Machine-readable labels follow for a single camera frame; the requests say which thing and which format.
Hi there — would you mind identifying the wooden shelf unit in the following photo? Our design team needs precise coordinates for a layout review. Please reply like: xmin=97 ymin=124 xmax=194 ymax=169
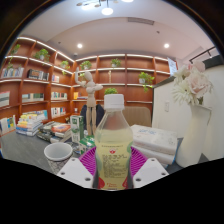
xmin=0 ymin=35 xmax=173 ymax=134

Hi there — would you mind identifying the ceiling air vent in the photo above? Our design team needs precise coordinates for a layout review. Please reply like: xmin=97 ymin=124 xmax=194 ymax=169
xmin=127 ymin=16 xmax=155 ymax=26

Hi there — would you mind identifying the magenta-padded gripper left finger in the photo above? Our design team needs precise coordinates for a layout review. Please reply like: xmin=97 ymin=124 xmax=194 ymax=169
xmin=56 ymin=146 xmax=98 ymax=190

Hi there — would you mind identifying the black track light rail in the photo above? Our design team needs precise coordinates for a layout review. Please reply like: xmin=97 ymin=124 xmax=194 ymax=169
xmin=188 ymin=45 xmax=218 ymax=64

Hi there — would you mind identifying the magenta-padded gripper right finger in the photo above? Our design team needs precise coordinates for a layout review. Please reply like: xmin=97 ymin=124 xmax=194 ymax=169
xmin=128 ymin=146 xmax=170 ymax=190

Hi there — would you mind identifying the wooden artist mannequin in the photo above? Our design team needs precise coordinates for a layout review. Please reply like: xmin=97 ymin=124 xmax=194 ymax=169
xmin=74 ymin=67 xmax=104 ymax=137

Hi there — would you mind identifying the colourful stack of books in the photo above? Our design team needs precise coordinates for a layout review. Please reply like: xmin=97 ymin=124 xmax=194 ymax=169
xmin=15 ymin=111 xmax=49 ymax=137

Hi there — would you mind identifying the white triangle-patterned mug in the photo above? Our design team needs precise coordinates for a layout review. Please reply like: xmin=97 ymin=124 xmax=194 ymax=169
xmin=43 ymin=142 xmax=74 ymax=175

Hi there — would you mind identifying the white counter with dark top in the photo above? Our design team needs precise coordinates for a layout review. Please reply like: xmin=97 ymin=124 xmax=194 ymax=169
xmin=151 ymin=54 xmax=224 ymax=164

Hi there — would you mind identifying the chair with dark jacket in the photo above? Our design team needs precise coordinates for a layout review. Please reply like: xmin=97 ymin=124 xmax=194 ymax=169
xmin=79 ymin=104 xmax=106 ymax=134

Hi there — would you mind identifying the tall green and white carton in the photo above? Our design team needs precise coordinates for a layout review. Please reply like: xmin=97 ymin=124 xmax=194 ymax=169
xmin=69 ymin=114 xmax=85 ymax=144

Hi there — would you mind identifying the small green and white box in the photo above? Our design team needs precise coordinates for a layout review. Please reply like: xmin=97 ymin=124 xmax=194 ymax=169
xmin=78 ymin=134 xmax=98 ymax=156

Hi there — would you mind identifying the white tissue pack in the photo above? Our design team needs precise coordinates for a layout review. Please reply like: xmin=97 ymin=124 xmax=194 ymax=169
xmin=129 ymin=124 xmax=179 ymax=166

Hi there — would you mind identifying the branched ceiling lamp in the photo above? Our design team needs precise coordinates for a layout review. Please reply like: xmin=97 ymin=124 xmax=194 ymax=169
xmin=75 ymin=0 xmax=135 ymax=16

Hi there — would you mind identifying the dark stack of magazines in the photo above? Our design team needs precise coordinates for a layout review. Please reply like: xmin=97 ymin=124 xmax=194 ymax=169
xmin=35 ymin=120 xmax=73 ymax=144

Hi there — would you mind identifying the white vase with flowers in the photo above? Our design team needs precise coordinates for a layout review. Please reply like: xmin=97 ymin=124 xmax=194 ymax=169
xmin=171 ymin=61 xmax=214 ymax=168

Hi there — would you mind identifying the beige chair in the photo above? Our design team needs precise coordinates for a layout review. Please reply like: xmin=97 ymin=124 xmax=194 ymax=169
xmin=121 ymin=105 xmax=153 ymax=128

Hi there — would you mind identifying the clear bottle with yellow drink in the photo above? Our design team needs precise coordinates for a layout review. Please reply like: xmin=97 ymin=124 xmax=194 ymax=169
xmin=94 ymin=93 xmax=134 ymax=192

